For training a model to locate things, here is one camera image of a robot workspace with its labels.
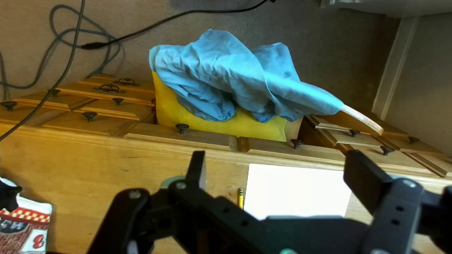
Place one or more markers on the white paper sheet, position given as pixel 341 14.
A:
pixel 291 188

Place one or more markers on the red and white snack bag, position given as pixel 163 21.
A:
pixel 28 230

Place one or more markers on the wooden roll-top desk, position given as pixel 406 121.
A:
pixel 117 169

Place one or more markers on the wooden desk drawer front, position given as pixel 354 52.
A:
pixel 103 123
pixel 107 93
pixel 18 110
pixel 404 159

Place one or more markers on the blue cloth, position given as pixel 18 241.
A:
pixel 226 70

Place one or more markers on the wide desk drawer front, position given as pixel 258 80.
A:
pixel 197 137

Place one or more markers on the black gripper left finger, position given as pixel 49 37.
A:
pixel 155 220

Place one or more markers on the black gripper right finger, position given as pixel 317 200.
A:
pixel 399 212

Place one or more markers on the yellow pencil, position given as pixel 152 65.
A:
pixel 240 197

